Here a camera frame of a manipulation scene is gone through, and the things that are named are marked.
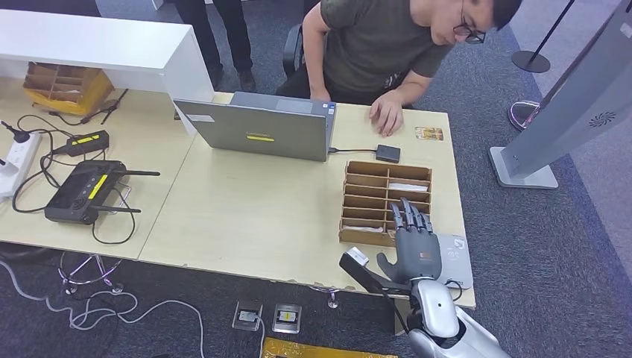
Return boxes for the black USB hub with cable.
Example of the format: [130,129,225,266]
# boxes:
[327,144,402,165]

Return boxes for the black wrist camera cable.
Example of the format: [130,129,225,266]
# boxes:
[380,289,411,334]

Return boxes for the wooden card organizer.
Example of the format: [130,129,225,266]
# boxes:
[338,160,434,248]

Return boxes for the grey kiosk stand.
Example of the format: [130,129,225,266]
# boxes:
[488,0,632,191]

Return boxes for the person's left hand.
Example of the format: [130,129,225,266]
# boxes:
[368,90,405,138]

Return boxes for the white power strip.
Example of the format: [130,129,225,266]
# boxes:
[0,132,43,203]

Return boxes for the black remote controller with antennas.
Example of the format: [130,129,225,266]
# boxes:
[43,159,162,226]

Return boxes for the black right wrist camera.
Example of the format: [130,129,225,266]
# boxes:
[338,247,413,293]

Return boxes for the black plug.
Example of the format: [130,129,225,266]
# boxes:
[1,119,31,144]

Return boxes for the thin black cable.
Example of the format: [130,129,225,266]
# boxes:
[48,88,130,126]

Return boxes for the grey card reader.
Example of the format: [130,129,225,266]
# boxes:
[437,233,474,291]

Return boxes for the black eyeglasses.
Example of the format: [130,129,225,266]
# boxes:
[452,0,487,45]

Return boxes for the seated person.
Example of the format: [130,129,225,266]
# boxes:
[274,0,523,138]

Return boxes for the patterned ID card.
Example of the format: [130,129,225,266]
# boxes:
[414,126,445,142]

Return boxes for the white desk shelf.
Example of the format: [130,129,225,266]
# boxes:
[0,8,215,136]

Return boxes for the black office chair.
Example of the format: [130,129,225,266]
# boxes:
[282,23,305,80]

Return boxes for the grey laptop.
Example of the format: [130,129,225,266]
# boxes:
[173,92,338,163]

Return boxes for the metal floor socket box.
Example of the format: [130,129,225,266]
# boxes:
[232,300,265,332]
[271,303,303,335]

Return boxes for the white floor cable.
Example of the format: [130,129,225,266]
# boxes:
[0,257,207,358]

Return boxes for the beige desk leg panel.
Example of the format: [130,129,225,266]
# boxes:
[394,298,413,337]

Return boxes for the black stanchion post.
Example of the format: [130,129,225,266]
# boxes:
[511,0,578,74]

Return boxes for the black power adapter yellow label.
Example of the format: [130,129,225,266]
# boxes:
[51,129,110,158]

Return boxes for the chrome stanchion base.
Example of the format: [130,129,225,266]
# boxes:
[508,100,542,133]

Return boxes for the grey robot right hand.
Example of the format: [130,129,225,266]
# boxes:
[376,197,443,285]

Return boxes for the wooden organizer in yellow box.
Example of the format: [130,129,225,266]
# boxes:
[23,61,115,116]

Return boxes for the black power cable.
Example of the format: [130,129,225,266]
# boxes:
[11,113,136,245]

